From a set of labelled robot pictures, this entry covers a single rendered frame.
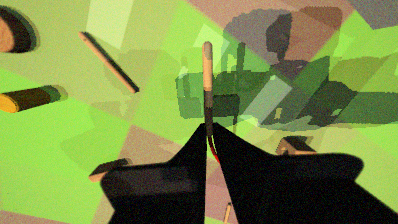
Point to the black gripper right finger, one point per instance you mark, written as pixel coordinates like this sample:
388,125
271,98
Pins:
251,173

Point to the dark brown cylinder with yellow end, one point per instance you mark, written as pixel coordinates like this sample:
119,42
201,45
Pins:
17,101

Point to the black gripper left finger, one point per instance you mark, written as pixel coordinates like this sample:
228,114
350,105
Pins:
183,177

